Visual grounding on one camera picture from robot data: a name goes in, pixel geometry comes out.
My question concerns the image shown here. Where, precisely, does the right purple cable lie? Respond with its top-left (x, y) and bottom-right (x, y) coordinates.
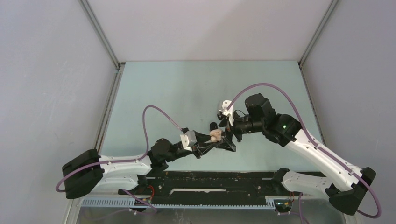
top-left (226, 83), bottom-right (382, 224)

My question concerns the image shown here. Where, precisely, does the grey slotted cable duct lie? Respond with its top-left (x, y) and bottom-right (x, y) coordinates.
top-left (81, 198), bottom-right (276, 210)

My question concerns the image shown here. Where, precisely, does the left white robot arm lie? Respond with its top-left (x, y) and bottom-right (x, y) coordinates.
top-left (61, 131), bottom-right (224, 199)

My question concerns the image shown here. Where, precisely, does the aluminium frame post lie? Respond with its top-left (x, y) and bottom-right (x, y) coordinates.
top-left (298, 0), bottom-right (340, 69)
top-left (78, 0), bottom-right (121, 69)

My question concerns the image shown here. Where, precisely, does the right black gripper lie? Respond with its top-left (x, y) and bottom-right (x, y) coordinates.
top-left (215, 109), bottom-right (265, 152)

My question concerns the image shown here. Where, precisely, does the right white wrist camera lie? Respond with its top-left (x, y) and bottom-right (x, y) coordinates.
top-left (217, 100), bottom-right (234, 123)

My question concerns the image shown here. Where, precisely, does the black mounting base rail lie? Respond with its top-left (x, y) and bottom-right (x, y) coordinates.
top-left (117, 168), bottom-right (329, 206)

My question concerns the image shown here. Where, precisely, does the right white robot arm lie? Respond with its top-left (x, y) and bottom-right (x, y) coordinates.
top-left (217, 93), bottom-right (376, 216)

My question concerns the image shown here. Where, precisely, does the purple cable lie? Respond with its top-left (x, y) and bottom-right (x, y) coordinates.
top-left (55, 105), bottom-right (189, 216)
top-left (226, 83), bottom-right (382, 224)

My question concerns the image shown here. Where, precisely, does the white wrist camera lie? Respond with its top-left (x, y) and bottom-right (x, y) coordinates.
top-left (180, 131), bottom-right (197, 152)
top-left (217, 100), bottom-right (234, 123)

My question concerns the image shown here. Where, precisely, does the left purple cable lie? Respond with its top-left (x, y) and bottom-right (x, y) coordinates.
top-left (55, 105), bottom-right (189, 216)

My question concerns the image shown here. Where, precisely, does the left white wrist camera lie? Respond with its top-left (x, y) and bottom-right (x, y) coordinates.
top-left (180, 131), bottom-right (197, 152)

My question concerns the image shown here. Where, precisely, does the black oval charging case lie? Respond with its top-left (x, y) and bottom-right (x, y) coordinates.
top-left (209, 122), bottom-right (218, 131)

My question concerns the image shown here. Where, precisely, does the right aluminium frame post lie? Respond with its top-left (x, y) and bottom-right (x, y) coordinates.
top-left (298, 0), bottom-right (340, 69)

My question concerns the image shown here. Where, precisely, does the left aluminium frame post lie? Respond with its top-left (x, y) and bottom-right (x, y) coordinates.
top-left (78, 0), bottom-right (121, 69)

